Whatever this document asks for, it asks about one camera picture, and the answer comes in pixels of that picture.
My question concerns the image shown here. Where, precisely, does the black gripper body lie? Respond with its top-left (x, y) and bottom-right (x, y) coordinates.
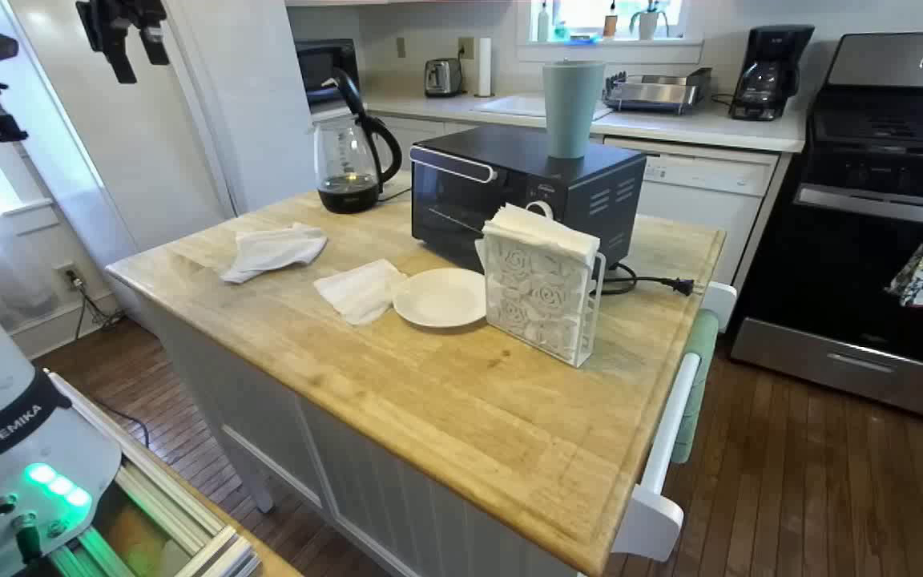
top-left (75, 0), bottom-right (169, 50)

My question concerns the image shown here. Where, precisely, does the white paper towel roll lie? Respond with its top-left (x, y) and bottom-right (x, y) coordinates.
top-left (472, 34), bottom-right (497, 99)

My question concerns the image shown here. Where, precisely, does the black toaster oven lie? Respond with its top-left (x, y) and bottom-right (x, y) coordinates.
top-left (407, 126), bottom-right (647, 272)

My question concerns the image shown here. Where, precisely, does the green hanging towel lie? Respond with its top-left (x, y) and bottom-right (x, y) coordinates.
top-left (669, 308), bottom-right (724, 469)

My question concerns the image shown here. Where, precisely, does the white cart towel bar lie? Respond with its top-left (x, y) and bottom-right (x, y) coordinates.
top-left (608, 280), bottom-right (740, 565)

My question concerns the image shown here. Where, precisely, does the black microwave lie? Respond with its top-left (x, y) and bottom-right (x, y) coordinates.
top-left (296, 39), bottom-right (362, 109)

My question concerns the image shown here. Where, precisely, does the glass electric kettle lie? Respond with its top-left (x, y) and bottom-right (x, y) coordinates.
top-left (311, 70), bottom-right (407, 216)

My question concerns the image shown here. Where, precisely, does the white folded cloth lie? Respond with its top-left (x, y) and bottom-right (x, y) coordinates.
top-left (218, 221), bottom-right (331, 288)

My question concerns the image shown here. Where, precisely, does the silver toaster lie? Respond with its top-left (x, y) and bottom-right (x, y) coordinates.
top-left (419, 55), bottom-right (468, 101)

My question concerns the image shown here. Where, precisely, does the white paper napkin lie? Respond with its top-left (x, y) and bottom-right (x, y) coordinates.
top-left (311, 255), bottom-right (410, 328)

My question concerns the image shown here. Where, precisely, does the white round plate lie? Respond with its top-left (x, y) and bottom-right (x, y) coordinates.
top-left (392, 265), bottom-right (489, 333)

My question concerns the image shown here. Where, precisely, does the wooden top kitchen island cart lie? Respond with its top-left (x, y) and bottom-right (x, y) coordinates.
top-left (107, 190), bottom-right (744, 577)

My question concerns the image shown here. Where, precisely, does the teal plastic cup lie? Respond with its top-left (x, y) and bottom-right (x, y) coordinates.
top-left (540, 58), bottom-right (608, 164)

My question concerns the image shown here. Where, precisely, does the kitchen window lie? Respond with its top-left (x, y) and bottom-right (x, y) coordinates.
top-left (514, 0), bottom-right (704, 64)

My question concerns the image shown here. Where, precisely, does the white jug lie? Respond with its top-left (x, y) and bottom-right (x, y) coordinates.
top-left (631, 3), bottom-right (662, 46)

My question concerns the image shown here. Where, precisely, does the black coffee maker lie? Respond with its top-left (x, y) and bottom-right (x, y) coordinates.
top-left (728, 23), bottom-right (818, 120)

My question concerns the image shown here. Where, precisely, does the black stainless stove range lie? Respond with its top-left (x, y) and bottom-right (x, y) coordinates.
top-left (728, 29), bottom-right (923, 434)

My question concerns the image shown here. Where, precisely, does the white wall outlet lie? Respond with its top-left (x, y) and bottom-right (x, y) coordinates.
top-left (54, 258), bottom-right (91, 298)

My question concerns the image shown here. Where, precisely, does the black outlet cable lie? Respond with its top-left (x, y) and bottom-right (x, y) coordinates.
top-left (68, 268), bottom-right (129, 333)

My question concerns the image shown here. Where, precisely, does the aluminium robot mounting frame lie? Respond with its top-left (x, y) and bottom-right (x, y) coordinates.
top-left (42, 365), bottom-right (271, 577)

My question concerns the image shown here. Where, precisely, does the black oven power cord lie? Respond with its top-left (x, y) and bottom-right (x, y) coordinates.
top-left (598, 258), bottom-right (696, 301)

